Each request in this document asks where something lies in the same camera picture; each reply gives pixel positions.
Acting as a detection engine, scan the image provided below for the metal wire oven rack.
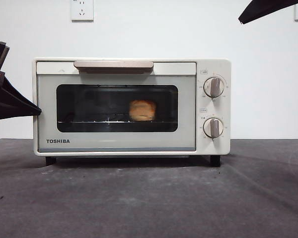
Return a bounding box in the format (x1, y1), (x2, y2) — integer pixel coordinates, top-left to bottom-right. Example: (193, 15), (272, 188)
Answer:
(57, 115), (176, 124)

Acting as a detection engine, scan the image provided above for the white Toshiba toaster oven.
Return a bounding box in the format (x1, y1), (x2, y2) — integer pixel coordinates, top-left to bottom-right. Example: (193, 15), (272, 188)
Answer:
(32, 58), (231, 168)

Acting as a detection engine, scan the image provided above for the oven door with beige handle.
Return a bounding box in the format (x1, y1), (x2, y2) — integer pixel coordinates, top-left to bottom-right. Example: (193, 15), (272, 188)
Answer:
(36, 60), (197, 152)

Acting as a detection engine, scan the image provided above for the golden brown bread loaf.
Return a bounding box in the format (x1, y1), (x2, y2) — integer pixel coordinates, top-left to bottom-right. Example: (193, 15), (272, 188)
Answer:
(129, 99), (157, 122)

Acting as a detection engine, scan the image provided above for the round white oven knob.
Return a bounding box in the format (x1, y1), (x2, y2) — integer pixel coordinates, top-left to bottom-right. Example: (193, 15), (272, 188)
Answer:
(203, 77), (225, 98)
(203, 118), (224, 139)

